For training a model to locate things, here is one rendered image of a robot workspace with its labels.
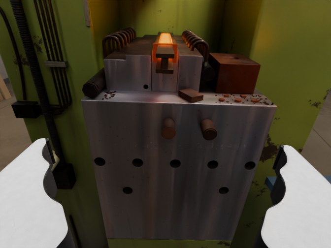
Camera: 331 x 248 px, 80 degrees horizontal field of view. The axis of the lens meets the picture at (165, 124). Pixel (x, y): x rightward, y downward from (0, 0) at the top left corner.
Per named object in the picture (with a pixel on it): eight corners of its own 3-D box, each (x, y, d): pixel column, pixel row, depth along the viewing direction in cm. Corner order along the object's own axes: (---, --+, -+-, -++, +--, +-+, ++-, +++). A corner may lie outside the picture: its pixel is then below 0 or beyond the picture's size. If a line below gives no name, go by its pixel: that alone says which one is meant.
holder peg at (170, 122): (175, 139, 37) (176, 127, 36) (161, 139, 37) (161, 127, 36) (174, 129, 41) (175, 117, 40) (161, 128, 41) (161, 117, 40)
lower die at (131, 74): (198, 92, 43) (203, 51, 39) (106, 89, 43) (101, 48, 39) (183, 56, 80) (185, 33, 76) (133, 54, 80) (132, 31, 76)
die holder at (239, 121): (232, 241, 60) (278, 106, 38) (106, 238, 60) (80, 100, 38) (202, 138, 109) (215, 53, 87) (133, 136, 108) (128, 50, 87)
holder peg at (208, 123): (215, 141, 38) (218, 129, 36) (202, 140, 38) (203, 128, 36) (212, 130, 41) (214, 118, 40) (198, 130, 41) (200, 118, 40)
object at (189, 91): (203, 100, 40) (204, 94, 39) (191, 103, 38) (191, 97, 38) (189, 93, 43) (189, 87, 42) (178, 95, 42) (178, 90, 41)
